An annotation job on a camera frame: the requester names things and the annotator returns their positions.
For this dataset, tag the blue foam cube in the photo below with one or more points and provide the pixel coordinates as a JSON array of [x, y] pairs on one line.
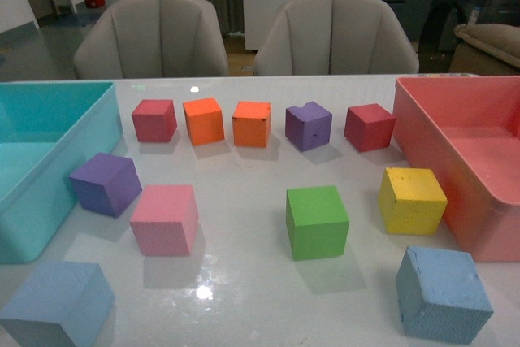
[[59, 304], [441, 296]]

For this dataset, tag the right orange foam cube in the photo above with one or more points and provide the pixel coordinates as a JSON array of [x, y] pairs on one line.
[[251, 124]]

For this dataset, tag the orange foam cube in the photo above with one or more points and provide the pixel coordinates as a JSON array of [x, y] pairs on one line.
[[204, 121], [251, 124]]

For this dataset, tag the notched purple foam cube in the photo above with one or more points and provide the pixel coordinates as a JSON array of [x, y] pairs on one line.
[[309, 126]]

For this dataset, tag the left orange foam cube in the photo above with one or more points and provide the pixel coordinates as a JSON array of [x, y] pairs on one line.
[[204, 121]]

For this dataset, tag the green foam cube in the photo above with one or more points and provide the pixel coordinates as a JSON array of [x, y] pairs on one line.
[[317, 222]]

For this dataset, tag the left red foam cube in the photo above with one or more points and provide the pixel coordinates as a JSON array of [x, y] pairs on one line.
[[154, 120]]

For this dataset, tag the red foam cube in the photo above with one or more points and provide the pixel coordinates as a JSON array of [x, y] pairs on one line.
[[154, 120], [369, 127]]

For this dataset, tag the right red foam cube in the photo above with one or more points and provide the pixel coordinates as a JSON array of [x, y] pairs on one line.
[[369, 127]]

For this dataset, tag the pink foam cube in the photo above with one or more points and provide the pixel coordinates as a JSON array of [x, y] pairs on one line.
[[165, 220]]

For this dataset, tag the right grey armchair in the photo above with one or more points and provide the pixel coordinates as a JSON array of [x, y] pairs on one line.
[[335, 37]]

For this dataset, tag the grey armchair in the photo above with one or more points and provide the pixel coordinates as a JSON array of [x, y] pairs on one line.
[[335, 37], [141, 39]]

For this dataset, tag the left grey armchair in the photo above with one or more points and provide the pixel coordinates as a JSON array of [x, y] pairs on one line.
[[141, 39]]

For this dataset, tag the left purple foam cube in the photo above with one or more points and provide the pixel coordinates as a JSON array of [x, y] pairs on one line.
[[106, 184]]

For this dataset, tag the yellow foam cube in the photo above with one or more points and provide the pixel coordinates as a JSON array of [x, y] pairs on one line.
[[411, 201]]

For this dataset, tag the pink plastic bin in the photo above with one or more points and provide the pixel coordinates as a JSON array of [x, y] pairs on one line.
[[466, 129]]

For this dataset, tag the teal plastic bin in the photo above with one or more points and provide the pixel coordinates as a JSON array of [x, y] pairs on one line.
[[48, 129]]

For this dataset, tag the beige sofa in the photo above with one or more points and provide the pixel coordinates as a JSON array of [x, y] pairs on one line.
[[486, 50]]

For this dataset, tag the black appliance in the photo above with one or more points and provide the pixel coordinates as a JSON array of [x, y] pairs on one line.
[[444, 15]]

